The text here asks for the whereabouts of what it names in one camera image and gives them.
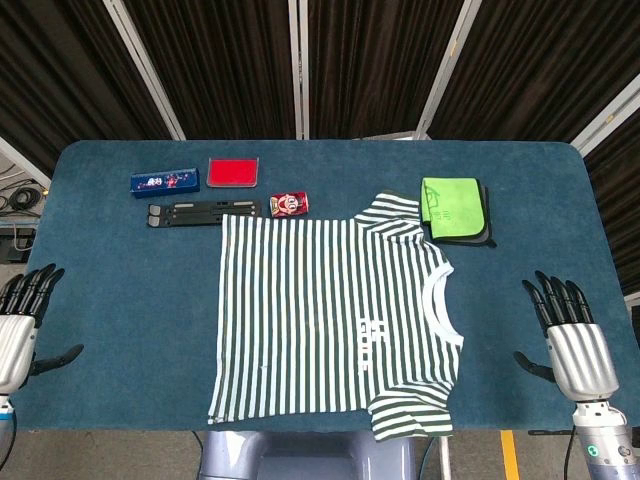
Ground red cartoon drink can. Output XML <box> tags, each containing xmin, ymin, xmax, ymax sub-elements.
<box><xmin>269</xmin><ymin>192</ymin><xmax>309</xmax><ymax>220</ymax></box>

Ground blue printed cardboard box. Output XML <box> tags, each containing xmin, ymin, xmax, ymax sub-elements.
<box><xmin>130</xmin><ymin>168</ymin><xmax>202</xmax><ymax>200</ymax></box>

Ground blue table cover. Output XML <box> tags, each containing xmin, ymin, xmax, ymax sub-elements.
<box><xmin>22</xmin><ymin>139</ymin><xmax>630</xmax><ymax>434</ymax></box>

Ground grey robot torso base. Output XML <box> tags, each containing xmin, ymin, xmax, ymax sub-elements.
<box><xmin>199</xmin><ymin>430</ymin><xmax>416</xmax><ymax>480</ymax></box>

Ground dark brown curtain panel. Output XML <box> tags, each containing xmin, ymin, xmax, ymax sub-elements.
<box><xmin>307</xmin><ymin>0</ymin><xmax>469</xmax><ymax>141</ymax></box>
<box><xmin>429</xmin><ymin>0</ymin><xmax>640</xmax><ymax>144</ymax></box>
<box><xmin>0</xmin><ymin>0</ymin><xmax>174</xmax><ymax>176</ymax></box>
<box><xmin>122</xmin><ymin>0</ymin><xmax>296</xmax><ymax>141</ymax></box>

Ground green grey microfiber cloth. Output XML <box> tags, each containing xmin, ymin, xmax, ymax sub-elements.
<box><xmin>418</xmin><ymin>176</ymin><xmax>498</xmax><ymax>249</ymax></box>

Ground green white striped t-shirt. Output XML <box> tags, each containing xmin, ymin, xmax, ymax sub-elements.
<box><xmin>207</xmin><ymin>189</ymin><xmax>466</xmax><ymax>442</ymax></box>

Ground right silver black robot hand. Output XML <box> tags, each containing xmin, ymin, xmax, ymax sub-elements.
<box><xmin>513</xmin><ymin>270</ymin><xmax>621</xmax><ymax>402</ymax></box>

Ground red rectangular tray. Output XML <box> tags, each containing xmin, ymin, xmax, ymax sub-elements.
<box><xmin>206</xmin><ymin>156</ymin><xmax>261</xmax><ymax>190</ymax></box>

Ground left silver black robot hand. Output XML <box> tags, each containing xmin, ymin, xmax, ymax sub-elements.
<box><xmin>0</xmin><ymin>263</ymin><xmax>85</xmax><ymax>397</ymax></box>

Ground white partition post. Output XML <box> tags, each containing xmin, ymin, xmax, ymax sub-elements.
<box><xmin>0</xmin><ymin>135</ymin><xmax>53</xmax><ymax>189</ymax></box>
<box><xmin>287</xmin><ymin>0</ymin><xmax>310</xmax><ymax>141</ymax></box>
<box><xmin>569</xmin><ymin>74</ymin><xmax>640</xmax><ymax>156</ymax></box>
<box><xmin>102</xmin><ymin>0</ymin><xmax>187</xmax><ymax>141</ymax></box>
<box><xmin>415</xmin><ymin>0</ymin><xmax>484</xmax><ymax>141</ymax></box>

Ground coiled black floor cables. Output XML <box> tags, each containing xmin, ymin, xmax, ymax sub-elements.
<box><xmin>0</xmin><ymin>184</ymin><xmax>49</xmax><ymax>219</ymax></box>

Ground black folding stand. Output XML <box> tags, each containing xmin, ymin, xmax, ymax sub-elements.
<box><xmin>146</xmin><ymin>198</ymin><xmax>263</xmax><ymax>229</ymax></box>

